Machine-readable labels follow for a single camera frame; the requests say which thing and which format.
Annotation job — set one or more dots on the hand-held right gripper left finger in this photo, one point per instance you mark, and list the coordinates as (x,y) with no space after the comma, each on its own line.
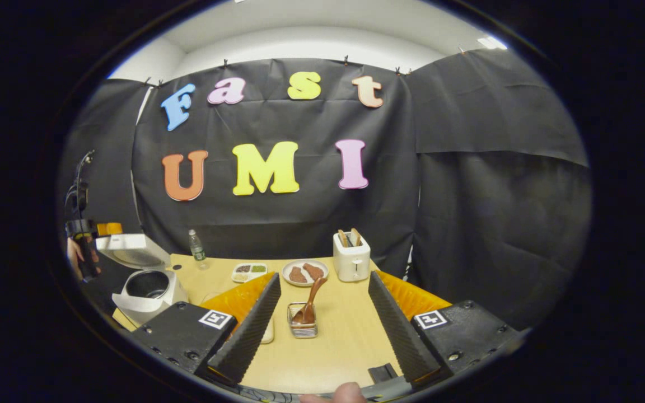
(249,336)

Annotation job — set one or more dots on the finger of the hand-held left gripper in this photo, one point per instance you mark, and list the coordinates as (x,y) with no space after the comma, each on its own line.
(110,229)

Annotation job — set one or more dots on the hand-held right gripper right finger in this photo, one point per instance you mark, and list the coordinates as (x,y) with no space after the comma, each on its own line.
(398,336)

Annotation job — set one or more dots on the clear rice container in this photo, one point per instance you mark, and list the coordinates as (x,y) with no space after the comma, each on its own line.
(267,333)

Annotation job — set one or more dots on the brown wooden spoon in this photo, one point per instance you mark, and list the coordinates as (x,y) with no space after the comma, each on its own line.
(311,296)

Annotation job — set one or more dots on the white rice cooker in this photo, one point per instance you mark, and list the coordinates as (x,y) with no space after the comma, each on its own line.
(149,305)

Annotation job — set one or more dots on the white divided grain dish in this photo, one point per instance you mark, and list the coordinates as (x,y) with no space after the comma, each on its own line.
(249,273)

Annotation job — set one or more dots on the brown meat piece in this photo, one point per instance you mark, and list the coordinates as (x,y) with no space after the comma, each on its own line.
(298,275)
(313,271)

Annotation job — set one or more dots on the white round plate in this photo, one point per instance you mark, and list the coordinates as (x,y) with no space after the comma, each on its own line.
(289,266)

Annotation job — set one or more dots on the white toaster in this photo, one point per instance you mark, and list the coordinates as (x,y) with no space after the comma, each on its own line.
(351,263)

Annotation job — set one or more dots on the clear plastic water bottle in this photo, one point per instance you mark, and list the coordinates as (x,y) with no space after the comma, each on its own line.
(197,252)

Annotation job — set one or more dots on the ceiling light panel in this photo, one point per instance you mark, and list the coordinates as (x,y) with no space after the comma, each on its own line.
(491,42)

